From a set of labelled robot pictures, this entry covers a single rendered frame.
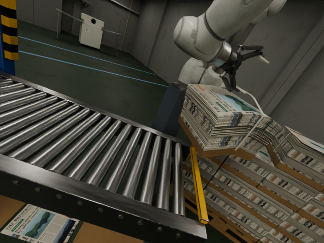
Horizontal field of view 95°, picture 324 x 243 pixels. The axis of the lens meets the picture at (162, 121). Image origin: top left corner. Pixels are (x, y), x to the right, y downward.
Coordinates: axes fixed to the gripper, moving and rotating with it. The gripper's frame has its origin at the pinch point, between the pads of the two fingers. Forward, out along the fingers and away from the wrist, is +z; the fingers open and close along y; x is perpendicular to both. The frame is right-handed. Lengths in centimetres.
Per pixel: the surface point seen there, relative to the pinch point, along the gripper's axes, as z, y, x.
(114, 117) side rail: -45, 54, -26
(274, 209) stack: 80, 70, 23
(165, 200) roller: -28, 51, 26
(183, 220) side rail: -23, 50, 33
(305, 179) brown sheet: 77, 37, 21
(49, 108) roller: -77, 56, -24
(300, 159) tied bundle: 69, 28, 13
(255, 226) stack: 82, 93, 24
